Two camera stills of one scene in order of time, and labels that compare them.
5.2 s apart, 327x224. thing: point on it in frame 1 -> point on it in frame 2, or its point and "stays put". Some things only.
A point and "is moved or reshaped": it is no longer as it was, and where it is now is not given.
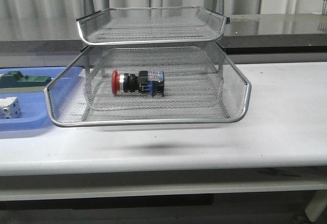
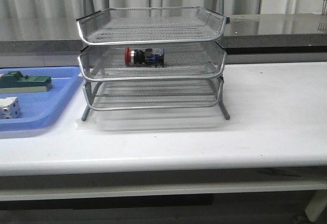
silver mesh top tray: x=140 y=25 stays put
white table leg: x=317 y=205 stays put
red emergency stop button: x=148 y=83 -> x=150 y=57
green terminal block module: x=14 y=82 stays put
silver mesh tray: x=202 y=85 is moved or reshaped
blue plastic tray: x=41 y=108 stays put
